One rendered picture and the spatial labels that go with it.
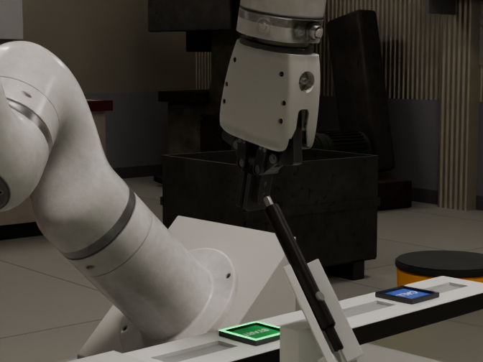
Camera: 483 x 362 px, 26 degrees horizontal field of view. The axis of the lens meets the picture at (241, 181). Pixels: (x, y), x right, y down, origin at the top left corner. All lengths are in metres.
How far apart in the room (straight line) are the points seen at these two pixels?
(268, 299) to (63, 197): 0.30
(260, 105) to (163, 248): 0.36
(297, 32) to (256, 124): 0.10
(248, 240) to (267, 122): 0.44
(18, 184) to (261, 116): 0.30
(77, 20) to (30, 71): 9.50
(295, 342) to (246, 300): 0.58
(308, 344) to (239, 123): 0.33
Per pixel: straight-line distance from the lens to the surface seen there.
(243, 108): 1.05
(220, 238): 1.49
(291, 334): 0.79
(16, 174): 1.17
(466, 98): 8.80
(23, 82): 1.24
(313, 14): 1.02
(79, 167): 1.29
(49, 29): 10.59
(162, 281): 1.34
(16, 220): 7.46
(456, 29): 8.87
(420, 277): 3.51
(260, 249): 1.42
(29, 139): 1.19
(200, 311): 1.39
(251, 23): 1.02
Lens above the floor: 1.25
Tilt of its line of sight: 7 degrees down
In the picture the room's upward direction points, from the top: straight up
